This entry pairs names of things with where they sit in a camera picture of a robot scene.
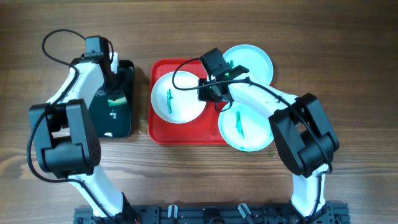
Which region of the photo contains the black water tray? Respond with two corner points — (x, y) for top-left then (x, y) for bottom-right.
(89, 60), (134, 138)

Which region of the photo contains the light blue plate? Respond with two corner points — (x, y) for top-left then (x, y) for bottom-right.
(223, 44), (274, 85)
(218, 103), (274, 152)

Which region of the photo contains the red plastic tray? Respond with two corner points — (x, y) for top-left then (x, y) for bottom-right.
(148, 58), (227, 145)

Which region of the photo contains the green yellow sponge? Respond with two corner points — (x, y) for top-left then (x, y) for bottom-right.
(108, 96), (127, 106)

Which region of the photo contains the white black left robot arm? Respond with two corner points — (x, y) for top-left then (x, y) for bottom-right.
(27, 52), (139, 223)

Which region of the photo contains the white plate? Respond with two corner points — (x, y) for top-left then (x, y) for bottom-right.
(150, 72), (206, 124)

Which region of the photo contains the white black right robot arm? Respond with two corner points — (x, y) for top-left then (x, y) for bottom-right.
(198, 66), (340, 222)

